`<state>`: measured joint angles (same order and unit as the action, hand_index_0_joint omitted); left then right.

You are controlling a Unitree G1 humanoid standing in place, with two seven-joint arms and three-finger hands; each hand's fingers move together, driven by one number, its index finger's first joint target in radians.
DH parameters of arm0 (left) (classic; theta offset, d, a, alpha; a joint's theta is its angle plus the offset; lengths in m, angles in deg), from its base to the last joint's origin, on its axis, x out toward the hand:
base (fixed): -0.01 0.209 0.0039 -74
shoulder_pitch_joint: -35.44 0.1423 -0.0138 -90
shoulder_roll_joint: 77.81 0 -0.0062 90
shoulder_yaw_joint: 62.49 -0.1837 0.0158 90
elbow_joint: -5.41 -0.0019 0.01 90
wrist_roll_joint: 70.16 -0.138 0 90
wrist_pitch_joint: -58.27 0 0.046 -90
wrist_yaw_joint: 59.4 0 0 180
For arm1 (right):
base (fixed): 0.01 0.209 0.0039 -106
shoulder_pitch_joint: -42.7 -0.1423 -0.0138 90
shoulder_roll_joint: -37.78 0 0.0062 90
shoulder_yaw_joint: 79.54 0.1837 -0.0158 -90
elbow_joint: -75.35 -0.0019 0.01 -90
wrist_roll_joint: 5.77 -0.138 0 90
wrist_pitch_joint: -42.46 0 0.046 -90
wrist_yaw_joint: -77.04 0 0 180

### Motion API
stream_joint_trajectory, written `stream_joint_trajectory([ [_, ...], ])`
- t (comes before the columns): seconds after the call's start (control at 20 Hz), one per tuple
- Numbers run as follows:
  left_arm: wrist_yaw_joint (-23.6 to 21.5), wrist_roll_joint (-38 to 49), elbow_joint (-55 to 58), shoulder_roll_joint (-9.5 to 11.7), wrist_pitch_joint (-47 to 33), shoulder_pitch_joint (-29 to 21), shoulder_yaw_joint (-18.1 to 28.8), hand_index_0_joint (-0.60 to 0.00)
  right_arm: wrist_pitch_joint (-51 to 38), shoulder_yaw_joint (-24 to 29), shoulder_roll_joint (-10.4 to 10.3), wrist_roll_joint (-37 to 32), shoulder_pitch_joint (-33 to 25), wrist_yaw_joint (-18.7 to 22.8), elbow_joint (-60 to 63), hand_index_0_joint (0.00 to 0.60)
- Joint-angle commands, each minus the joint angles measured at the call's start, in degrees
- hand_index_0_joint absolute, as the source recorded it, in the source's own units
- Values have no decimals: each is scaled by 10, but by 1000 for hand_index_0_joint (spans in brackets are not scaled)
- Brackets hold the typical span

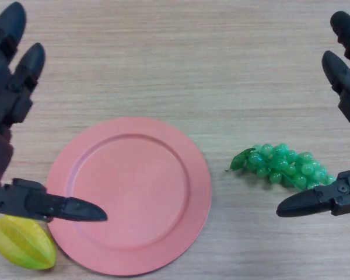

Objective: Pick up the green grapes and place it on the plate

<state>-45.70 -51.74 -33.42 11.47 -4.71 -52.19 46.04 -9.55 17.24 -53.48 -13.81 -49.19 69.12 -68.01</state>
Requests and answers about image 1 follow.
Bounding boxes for pink round plate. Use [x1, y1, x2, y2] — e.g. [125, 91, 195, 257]
[45, 117, 213, 277]

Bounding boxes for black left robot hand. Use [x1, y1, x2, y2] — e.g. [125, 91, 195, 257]
[0, 1, 108, 223]

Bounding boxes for green grape bunch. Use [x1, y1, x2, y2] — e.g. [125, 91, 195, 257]
[225, 142, 337, 192]

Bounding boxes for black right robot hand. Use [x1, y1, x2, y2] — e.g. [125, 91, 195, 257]
[276, 10, 350, 218]

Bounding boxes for yellow-green starfruit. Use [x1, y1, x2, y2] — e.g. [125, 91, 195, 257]
[0, 216, 58, 271]

